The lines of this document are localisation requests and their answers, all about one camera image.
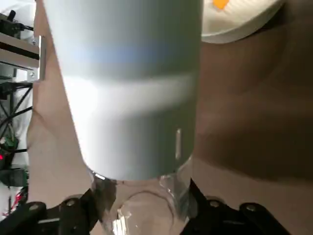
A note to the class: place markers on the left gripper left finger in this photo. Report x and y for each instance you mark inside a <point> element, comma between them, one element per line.
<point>68,215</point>

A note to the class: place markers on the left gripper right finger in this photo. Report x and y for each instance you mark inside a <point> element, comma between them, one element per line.
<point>220,218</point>

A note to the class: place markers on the white oil pot clear base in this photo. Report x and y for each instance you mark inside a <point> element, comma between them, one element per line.
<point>127,85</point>

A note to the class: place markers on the orange oil brush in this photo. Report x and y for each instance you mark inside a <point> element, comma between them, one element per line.
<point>220,3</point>

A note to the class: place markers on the white bowl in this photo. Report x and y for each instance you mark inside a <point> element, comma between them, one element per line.
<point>244,22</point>

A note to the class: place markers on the aluminium post with bracket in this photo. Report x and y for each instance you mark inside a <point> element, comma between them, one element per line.
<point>22,39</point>

